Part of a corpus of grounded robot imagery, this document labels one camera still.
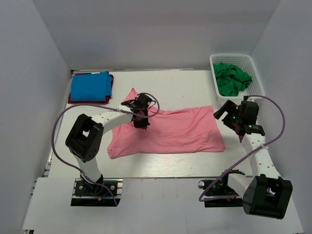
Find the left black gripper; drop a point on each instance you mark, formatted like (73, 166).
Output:
(143, 125)

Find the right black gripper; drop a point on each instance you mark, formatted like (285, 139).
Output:
(230, 107)

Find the pink t shirt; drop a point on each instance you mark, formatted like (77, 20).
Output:
(187, 130)

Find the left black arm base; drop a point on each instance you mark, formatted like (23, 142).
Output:
(82, 196)

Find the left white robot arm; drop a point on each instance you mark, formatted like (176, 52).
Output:
(85, 137)

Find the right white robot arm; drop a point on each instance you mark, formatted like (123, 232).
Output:
(266, 194)

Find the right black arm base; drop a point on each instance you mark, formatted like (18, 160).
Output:
(219, 190)

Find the green t shirt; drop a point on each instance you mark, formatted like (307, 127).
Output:
(231, 79)

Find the white plastic basket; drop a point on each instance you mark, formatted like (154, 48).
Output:
(245, 62)

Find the folded red t shirt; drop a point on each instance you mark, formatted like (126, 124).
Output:
(111, 81)

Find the folded blue t shirt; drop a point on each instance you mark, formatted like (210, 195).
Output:
(90, 85)

